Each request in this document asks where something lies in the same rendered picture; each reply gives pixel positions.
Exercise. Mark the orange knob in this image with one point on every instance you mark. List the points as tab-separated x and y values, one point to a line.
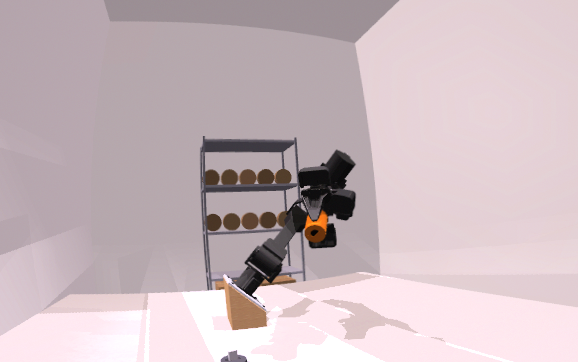
316	231

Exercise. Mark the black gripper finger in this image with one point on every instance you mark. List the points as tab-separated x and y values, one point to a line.
330	229
315	201

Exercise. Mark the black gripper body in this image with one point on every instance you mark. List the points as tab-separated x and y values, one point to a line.
319	177

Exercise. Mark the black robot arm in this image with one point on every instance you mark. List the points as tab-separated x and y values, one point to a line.
268	257

